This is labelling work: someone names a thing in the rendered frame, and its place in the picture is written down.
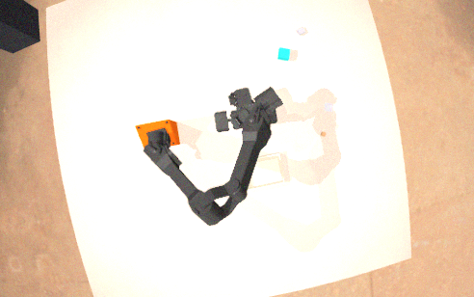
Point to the small cyan block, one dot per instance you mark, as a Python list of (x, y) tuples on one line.
[(283, 54)]

